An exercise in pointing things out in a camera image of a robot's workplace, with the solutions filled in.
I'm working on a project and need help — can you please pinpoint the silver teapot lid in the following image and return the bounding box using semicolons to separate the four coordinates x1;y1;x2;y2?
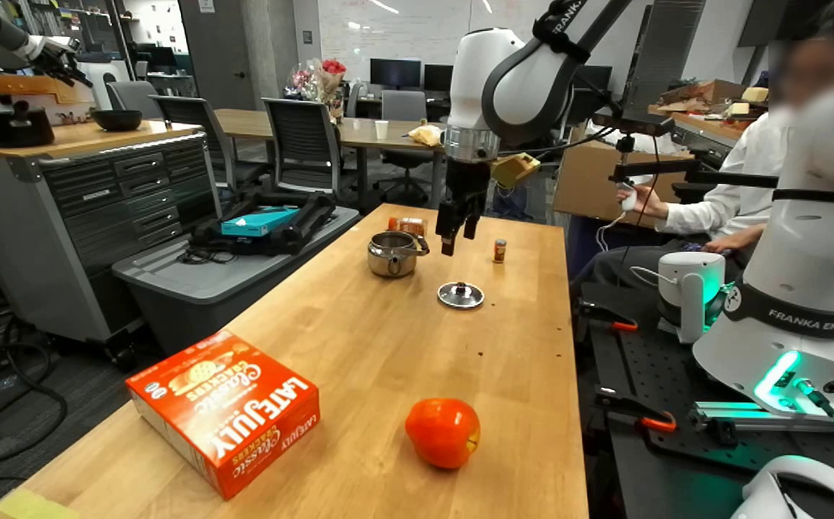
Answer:
432;279;487;314

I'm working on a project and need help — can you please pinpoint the white curved cover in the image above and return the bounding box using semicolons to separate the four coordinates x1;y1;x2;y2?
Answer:
730;452;834;519

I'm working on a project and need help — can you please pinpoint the red tomato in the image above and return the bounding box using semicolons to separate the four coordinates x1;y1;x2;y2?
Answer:
400;394;484;474

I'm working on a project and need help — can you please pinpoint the wooden office table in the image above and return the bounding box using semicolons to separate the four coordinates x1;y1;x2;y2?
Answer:
211;107;455;211

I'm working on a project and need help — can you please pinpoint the black computer monitor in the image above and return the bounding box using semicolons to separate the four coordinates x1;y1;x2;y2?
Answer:
420;61;455;94
367;54;424;93

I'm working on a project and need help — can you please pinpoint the grey drawer cabinet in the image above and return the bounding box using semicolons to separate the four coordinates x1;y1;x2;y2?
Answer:
0;117;221;342

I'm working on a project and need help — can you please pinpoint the yellow bag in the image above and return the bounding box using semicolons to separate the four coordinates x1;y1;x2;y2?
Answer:
406;120;445;151

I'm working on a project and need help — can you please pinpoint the white box with green light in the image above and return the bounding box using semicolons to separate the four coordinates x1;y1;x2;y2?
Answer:
654;250;730;345

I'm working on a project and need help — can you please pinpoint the red flower bouquet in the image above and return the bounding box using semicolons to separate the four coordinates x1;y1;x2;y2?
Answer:
289;54;352;110

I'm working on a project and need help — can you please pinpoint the orange cracker box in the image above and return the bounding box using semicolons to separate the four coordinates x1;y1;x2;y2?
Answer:
124;332;323;501

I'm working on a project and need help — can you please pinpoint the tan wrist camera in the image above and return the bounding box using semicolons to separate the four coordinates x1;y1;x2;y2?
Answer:
491;151;541;192

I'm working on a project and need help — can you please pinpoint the black bowl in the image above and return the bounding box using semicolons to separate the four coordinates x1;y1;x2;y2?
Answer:
90;107;147;136

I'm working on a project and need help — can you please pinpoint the large cardboard box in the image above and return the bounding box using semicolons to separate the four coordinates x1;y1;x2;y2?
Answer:
554;138;699;226

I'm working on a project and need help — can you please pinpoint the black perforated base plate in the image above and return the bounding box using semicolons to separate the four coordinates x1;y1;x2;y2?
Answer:
570;314;834;519

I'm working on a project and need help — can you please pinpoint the black pot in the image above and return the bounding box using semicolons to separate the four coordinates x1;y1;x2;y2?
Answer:
0;97;57;151

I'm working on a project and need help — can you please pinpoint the teal and black bag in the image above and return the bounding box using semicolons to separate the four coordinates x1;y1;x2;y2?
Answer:
181;191;341;266

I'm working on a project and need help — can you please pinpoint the grey plastic cart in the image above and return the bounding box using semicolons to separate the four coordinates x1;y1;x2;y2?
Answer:
108;201;364;352

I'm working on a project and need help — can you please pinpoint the person in white shirt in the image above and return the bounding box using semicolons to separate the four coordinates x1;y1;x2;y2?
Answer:
626;35;834;282

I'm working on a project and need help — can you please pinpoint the black floor cable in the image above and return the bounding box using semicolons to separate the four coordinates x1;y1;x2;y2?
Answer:
0;314;72;469

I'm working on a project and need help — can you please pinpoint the yellow green pad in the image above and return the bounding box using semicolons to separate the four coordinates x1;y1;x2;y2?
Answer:
0;487;85;519

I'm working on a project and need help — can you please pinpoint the orange black clamp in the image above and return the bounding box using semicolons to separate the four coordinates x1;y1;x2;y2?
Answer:
596;387;680;438
577;301;641;341

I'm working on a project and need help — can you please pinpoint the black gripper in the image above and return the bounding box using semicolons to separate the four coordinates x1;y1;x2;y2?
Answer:
432;156;497;259

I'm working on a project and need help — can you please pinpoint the silver metal teapot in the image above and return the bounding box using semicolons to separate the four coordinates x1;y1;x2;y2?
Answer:
364;228;432;282

